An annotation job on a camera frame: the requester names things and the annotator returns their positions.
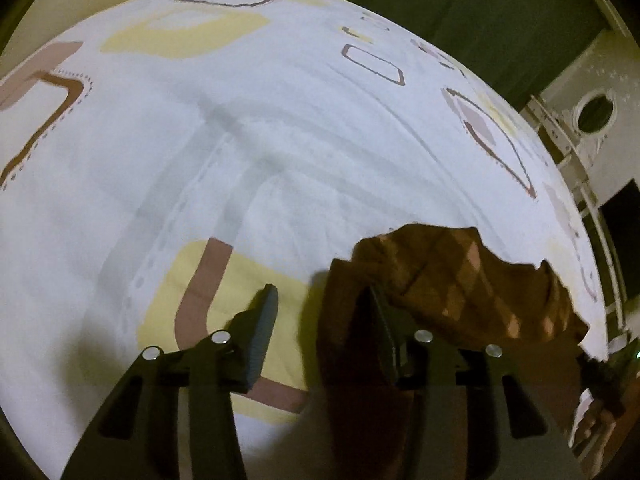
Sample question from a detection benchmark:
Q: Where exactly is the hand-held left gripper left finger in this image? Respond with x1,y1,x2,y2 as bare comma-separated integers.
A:
60,284,279,480

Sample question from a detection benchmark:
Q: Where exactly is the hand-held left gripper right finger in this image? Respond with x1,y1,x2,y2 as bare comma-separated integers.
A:
367,285,586,480

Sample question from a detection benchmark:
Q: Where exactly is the brown plaid small garment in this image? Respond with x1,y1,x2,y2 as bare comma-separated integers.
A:
315,224,591,480

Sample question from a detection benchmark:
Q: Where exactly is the person's right hand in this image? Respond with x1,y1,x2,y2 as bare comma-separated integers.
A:
570,394,619,448

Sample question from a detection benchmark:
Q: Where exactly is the black flat television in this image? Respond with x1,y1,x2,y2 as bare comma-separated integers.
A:
597,180,640,306

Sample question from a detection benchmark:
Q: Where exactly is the white patterned bed sheet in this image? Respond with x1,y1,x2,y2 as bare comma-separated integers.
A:
0,0,608,471

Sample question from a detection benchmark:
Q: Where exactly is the white dresser with oval mirror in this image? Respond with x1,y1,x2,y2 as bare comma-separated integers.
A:
520,35,640,331

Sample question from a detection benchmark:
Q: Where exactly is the dark green curtain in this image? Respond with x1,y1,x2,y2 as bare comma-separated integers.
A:
317,0,608,111

